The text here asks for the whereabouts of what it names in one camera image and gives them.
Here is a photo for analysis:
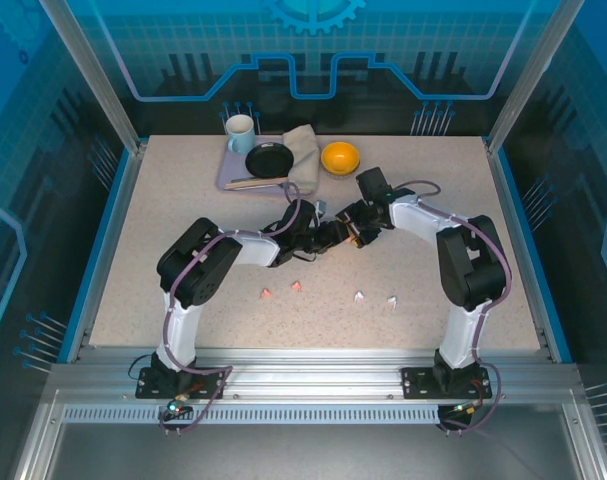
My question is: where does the beige folded cloth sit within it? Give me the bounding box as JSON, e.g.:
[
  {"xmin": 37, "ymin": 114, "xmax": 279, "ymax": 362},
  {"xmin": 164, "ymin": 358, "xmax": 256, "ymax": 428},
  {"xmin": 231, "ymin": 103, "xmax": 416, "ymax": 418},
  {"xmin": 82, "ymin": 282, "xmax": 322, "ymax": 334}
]
[{"xmin": 281, "ymin": 124, "xmax": 320, "ymax": 196}]

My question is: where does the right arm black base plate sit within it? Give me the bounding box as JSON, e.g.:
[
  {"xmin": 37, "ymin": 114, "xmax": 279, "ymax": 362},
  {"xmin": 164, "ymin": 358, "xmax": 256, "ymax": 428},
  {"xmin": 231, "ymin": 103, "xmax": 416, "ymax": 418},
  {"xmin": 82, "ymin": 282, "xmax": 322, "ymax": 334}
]
[{"xmin": 401, "ymin": 366, "xmax": 493, "ymax": 400}]

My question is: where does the aluminium frame post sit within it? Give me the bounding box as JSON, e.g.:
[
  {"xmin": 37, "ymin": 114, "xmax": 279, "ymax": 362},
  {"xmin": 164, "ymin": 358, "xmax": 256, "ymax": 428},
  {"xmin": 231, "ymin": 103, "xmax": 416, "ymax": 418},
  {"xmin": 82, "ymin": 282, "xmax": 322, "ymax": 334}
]
[
  {"xmin": 38, "ymin": 0, "xmax": 149, "ymax": 154},
  {"xmin": 485, "ymin": 0, "xmax": 584, "ymax": 154}
]

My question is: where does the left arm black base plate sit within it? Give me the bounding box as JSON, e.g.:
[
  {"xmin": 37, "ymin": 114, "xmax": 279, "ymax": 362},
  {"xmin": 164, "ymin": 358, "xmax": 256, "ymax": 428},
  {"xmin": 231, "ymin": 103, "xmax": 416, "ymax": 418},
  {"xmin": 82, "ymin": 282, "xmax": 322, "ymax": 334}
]
[{"xmin": 135, "ymin": 366, "xmax": 228, "ymax": 400}]

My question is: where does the lilac plastic tray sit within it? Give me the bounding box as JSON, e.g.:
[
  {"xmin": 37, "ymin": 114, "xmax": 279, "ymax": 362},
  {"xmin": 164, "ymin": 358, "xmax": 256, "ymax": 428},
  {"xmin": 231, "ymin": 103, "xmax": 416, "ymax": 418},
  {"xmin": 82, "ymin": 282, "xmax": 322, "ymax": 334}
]
[{"xmin": 215, "ymin": 134, "xmax": 297, "ymax": 192}]

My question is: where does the light blue mug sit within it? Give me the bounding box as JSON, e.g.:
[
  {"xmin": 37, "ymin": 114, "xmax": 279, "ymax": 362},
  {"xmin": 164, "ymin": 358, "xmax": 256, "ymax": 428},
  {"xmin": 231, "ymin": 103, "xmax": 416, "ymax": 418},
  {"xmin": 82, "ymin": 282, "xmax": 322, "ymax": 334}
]
[{"xmin": 225, "ymin": 113, "xmax": 258, "ymax": 155}]

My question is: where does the grey slotted cable duct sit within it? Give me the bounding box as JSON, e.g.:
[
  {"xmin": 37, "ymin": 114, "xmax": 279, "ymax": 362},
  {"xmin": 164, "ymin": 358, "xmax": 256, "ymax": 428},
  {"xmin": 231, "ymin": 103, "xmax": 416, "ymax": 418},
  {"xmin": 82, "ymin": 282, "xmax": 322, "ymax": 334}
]
[{"xmin": 62, "ymin": 405, "xmax": 447, "ymax": 426}]

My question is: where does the black round plate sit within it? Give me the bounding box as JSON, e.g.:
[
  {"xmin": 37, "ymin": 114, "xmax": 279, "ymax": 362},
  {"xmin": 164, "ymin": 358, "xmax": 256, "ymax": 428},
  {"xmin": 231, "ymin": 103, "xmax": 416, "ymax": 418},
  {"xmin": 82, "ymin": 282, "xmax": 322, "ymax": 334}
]
[{"xmin": 245, "ymin": 143, "xmax": 296, "ymax": 180}]

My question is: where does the orange bowl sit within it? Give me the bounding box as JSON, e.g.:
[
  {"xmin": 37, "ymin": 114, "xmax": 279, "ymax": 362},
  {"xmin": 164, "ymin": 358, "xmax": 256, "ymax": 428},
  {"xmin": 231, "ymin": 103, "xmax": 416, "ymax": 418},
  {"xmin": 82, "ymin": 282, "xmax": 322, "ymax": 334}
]
[{"xmin": 320, "ymin": 141, "xmax": 362, "ymax": 180}]

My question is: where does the aluminium cross beam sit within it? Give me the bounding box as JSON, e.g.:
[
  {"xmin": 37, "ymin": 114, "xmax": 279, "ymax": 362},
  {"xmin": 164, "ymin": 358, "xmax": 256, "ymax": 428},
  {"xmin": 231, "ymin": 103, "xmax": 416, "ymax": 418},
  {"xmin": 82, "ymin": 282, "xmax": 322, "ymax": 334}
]
[{"xmin": 47, "ymin": 347, "xmax": 584, "ymax": 407}]

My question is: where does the aluminium side rail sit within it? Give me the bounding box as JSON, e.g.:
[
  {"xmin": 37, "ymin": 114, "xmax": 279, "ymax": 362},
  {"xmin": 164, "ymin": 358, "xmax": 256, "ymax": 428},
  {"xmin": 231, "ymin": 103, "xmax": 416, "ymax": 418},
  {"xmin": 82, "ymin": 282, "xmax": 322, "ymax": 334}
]
[
  {"xmin": 482, "ymin": 137, "xmax": 560, "ymax": 364},
  {"xmin": 65, "ymin": 139, "xmax": 150, "ymax": 364}
]

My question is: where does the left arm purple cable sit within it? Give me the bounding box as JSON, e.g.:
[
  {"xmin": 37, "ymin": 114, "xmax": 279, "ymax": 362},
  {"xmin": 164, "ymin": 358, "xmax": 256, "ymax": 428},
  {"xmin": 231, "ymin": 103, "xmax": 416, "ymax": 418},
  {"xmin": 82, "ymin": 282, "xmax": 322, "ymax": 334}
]
[{"xmin": 158, "ymin": 180, "xmax": 304, "ymax": 437}]

